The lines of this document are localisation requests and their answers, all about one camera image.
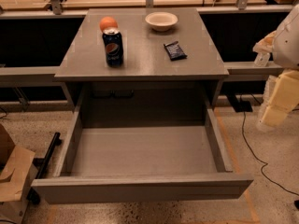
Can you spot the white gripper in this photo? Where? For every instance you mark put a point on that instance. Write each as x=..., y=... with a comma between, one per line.
x=287, y=44

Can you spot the blue pepsi can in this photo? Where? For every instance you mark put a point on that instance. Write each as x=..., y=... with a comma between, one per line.
x=113, y=46

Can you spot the dark snack bag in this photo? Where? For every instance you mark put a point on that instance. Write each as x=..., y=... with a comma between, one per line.
x=174, y=51

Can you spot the black cart frame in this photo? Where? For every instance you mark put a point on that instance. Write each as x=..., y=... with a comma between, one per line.
x=41, y=164

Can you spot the brown cardboard box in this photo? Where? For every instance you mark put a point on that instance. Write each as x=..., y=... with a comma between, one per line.
x=17, y=172

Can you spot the grey drawer cabinet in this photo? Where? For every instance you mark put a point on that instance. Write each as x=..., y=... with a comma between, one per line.
x=148, y=85

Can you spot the clear sanitizer bottle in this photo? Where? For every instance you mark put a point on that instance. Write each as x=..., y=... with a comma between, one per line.
x=262, y=59

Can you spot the white bowl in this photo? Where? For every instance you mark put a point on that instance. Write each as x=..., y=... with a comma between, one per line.
x=161, y=21

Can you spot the orange fruit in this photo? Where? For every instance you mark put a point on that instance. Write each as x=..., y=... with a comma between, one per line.
x=107, y=22

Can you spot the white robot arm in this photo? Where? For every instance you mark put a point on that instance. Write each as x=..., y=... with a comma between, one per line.
x=283, y=43

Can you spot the grey top drawer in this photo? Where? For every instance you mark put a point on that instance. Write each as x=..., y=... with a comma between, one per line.
x=150, y=145

